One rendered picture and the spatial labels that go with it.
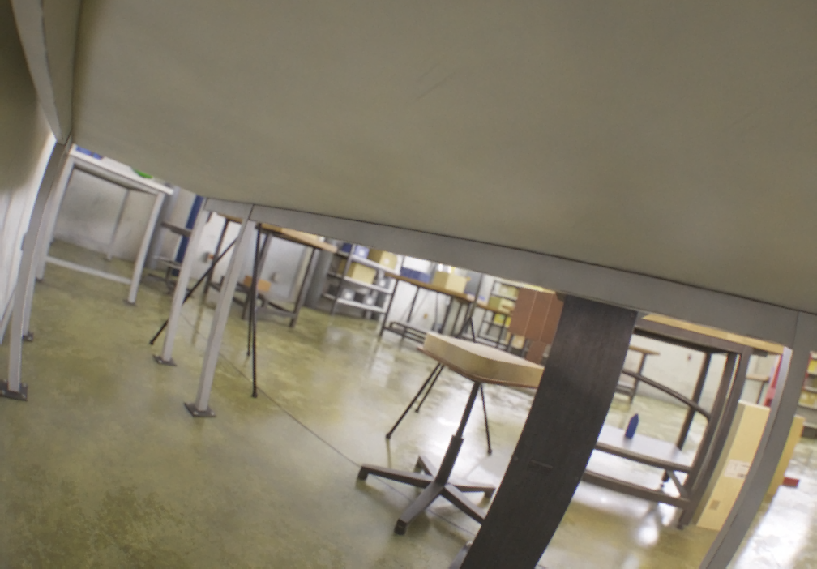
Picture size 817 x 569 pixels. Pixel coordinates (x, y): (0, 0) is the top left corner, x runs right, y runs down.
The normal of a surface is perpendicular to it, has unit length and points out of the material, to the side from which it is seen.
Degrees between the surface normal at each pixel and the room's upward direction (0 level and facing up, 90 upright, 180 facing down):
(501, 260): 90
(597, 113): 180
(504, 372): 90
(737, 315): 90
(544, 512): 90
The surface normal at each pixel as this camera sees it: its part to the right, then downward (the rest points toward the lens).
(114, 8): -0.29, 0.95
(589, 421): -0.42, -0.21
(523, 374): 0.46, 0.07
